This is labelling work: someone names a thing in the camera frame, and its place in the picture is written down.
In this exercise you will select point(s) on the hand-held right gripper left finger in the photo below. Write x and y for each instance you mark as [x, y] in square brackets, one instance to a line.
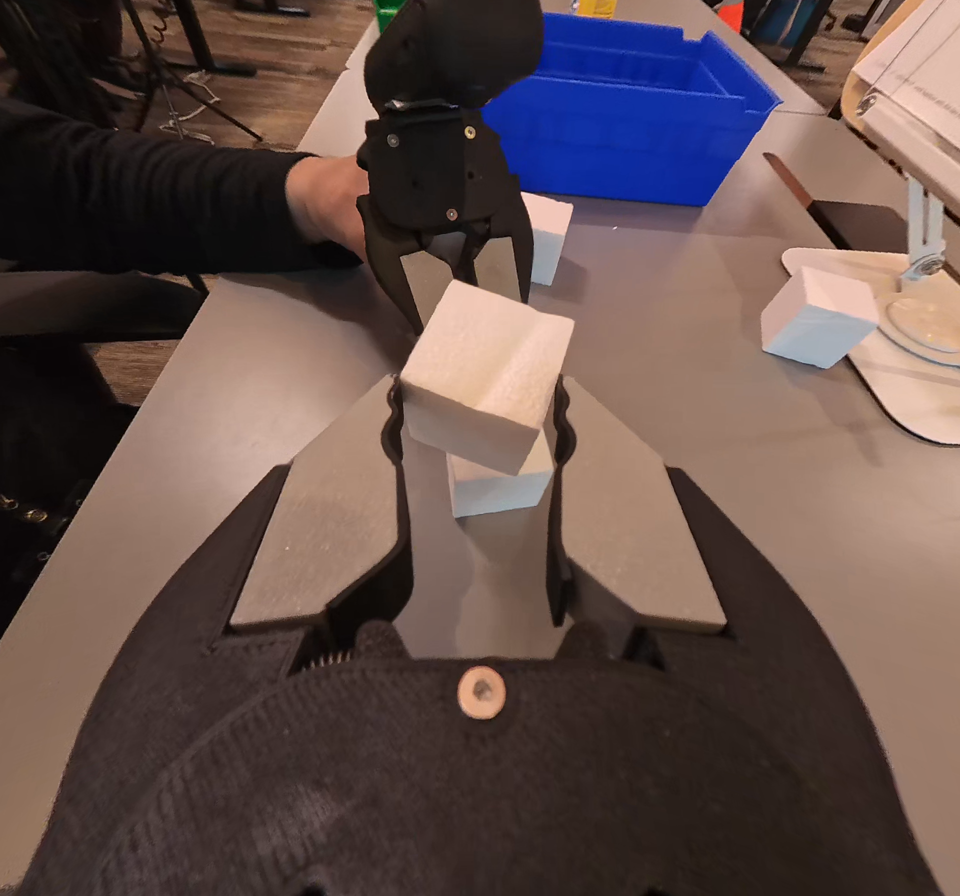
[322, 528]

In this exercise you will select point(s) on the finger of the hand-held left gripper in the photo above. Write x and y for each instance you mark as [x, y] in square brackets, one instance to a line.
[386, 258]
[523, 236]

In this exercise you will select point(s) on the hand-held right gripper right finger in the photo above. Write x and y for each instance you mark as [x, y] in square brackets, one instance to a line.
[637, 536]

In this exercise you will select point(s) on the white foam cube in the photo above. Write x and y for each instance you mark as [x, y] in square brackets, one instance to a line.
[487, 371]
[547, 236]
[499, 495]
[817, 318]

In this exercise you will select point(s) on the person's left forearm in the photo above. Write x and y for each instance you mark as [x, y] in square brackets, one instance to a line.
[150, 191]

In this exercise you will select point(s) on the person's left hand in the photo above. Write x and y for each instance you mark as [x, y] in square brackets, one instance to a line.
[326, 198]

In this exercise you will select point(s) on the blue plastic bin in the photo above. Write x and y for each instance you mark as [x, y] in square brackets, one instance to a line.
[622, 123]

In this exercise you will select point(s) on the black chair armrest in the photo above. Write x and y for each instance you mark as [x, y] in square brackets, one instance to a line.
[90, 303]

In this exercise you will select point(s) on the black tripod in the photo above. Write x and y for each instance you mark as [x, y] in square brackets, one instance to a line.
[150, 48]

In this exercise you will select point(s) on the blue box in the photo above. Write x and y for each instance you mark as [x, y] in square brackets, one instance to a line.
[787, 18]

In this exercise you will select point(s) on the clear suction dome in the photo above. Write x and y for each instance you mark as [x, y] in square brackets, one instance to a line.
[926, 330]

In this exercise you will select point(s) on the wood-edged display board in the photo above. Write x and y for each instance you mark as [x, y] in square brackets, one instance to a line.
[915, 86]

